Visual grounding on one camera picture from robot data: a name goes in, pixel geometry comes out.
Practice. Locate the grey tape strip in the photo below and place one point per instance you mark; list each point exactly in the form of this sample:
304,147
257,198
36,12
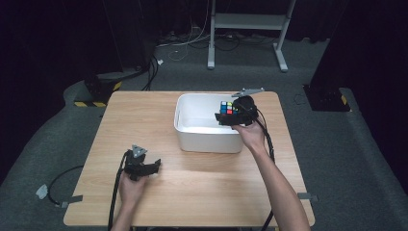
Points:
72,200
308,196

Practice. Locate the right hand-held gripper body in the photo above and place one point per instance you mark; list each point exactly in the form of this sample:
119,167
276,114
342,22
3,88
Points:
246,110

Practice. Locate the pale grey tape patch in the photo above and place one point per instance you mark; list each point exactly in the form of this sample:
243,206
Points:
41,191

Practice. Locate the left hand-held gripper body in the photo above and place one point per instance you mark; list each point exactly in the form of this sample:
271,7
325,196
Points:
136,165

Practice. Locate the multicoloured puzzle cube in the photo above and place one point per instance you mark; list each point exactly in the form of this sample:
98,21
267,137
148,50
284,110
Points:
228,107

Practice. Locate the white metal stand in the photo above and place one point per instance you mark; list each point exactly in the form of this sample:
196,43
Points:
247,22

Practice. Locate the black base with striped tape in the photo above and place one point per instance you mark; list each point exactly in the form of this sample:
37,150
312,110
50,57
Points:
99,93

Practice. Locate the person's left hand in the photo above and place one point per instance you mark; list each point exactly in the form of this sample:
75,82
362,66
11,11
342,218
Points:
131,189

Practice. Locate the white plastic bin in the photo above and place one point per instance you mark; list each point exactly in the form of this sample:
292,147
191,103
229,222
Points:
198,128

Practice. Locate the person's right hand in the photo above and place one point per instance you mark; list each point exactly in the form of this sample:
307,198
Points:
251,134

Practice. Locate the black square base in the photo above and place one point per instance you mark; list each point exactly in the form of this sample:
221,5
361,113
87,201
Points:
325,97

